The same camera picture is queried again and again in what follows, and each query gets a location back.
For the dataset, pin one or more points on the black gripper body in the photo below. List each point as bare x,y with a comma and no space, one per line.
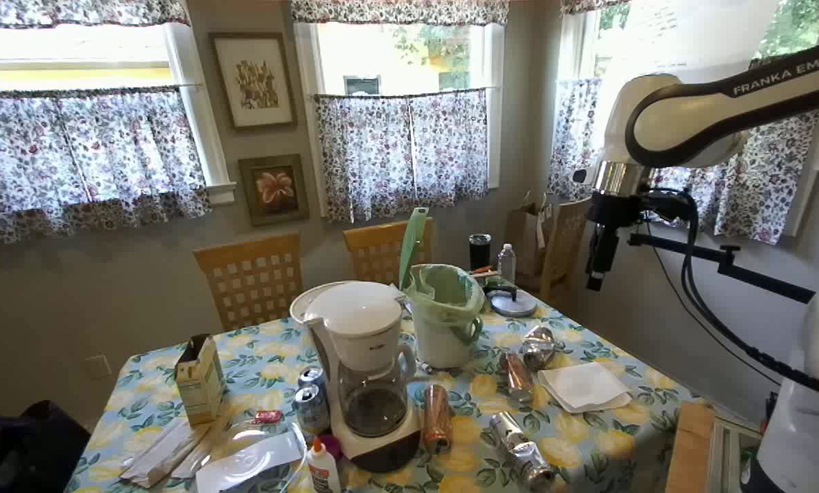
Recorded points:
604,228

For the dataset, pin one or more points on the white paper towel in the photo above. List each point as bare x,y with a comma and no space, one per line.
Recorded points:
587,384

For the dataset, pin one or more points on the brown energy drink can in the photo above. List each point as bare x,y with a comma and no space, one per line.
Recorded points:
435,414
519,378

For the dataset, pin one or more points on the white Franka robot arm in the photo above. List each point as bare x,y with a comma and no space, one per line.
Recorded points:
690,113

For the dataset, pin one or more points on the green bin liner bag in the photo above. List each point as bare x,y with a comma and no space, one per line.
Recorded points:
443,292

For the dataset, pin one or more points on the green bin lid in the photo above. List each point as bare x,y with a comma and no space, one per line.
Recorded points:
413,241

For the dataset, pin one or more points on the wooden lattice-back chair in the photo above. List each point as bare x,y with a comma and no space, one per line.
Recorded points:
245,251
371,248
561,248

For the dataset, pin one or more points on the round grey metal dish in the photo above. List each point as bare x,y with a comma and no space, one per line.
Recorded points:
509,302

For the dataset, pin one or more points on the clear plastic water bottle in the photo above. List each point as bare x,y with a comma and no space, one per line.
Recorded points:
506,263

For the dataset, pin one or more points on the black tumbler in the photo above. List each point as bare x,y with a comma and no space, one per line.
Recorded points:
480,251

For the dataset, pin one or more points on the lemon print tablecloth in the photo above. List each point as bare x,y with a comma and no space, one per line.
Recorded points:
589,438

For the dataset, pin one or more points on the floral cafe curtain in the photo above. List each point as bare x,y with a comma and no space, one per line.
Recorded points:
765,182
398,155
79,165

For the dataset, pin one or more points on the floral window valance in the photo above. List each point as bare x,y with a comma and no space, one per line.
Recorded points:
68,11
589,4
398,8

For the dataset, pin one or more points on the white drip coffee maker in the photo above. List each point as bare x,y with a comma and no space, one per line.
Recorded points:
361,318

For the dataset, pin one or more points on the white plate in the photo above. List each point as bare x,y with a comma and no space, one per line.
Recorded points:
300,306

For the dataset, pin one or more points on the white glue bottle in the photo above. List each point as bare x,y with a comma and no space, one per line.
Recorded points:
323,467

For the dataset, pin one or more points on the framed dark flower picture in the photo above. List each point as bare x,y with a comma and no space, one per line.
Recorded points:
271,191

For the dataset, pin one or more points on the small red item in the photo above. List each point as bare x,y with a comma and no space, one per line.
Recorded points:
267,417

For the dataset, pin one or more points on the framed light botanical picture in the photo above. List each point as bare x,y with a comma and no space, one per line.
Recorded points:
254,82

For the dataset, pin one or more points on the clear plastic packet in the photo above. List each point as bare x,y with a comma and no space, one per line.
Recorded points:
245,467

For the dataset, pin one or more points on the beige green carton box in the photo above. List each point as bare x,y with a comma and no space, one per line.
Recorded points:
198,384

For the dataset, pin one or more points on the wrapped wooden utensils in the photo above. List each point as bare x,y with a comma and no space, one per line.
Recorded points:
163,454

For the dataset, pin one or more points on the black bag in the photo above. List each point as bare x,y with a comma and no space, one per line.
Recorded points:
24,454

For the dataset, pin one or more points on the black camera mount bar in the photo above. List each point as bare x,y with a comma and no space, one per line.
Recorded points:
765,277

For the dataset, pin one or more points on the wall outlet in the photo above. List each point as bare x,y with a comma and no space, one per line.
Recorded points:
98,369

